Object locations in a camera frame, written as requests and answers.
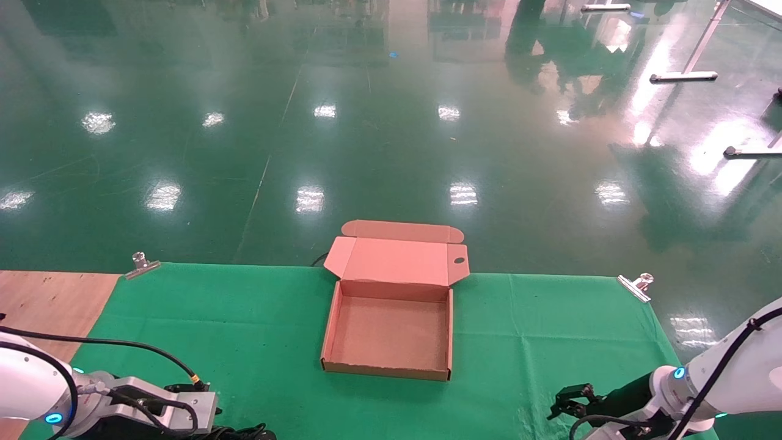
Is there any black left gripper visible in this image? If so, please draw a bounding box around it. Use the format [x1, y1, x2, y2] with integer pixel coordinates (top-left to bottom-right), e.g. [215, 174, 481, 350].
[82, 419, 212, 440]

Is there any black cable with adapter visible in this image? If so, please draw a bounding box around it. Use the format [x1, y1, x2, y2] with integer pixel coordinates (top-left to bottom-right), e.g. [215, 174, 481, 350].
[202, 423, 277, 440]

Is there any pink open cardboard box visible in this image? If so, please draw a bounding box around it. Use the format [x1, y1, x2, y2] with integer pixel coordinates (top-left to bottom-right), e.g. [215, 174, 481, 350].
[320, 219, 471, 382]

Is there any silver binder clamp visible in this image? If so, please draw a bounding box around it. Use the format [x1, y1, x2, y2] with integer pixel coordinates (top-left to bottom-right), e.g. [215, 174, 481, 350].
[125, 251, 162, 281]
[616, 273, 655, 304]

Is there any green table cloth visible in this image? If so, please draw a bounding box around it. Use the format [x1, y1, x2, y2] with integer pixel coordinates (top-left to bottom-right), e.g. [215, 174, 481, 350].
[20, 262, 722, 440]

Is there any grey table foot bar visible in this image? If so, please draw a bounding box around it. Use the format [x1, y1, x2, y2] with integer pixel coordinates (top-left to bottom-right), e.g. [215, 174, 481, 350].
[723, 131, 782, 160]

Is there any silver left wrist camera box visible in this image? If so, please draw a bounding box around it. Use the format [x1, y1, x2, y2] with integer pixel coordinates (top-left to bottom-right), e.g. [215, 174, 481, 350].
[109, 376, 219, 436]

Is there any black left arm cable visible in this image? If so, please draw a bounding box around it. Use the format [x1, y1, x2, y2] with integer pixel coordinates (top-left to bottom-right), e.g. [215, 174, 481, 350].
[0, 325, 210, 438]

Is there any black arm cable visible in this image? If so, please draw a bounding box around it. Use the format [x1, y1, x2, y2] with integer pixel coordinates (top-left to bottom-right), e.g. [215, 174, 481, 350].
[568, 306, 782, 440]
[0, 325, 210, 438]

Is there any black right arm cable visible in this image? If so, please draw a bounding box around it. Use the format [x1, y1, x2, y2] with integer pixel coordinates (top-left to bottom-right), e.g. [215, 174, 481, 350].
[568, 306, 782, 440]

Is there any white table frame leg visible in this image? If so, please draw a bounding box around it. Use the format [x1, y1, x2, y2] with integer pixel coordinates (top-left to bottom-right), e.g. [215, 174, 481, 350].
[649, 0, 732, 84]

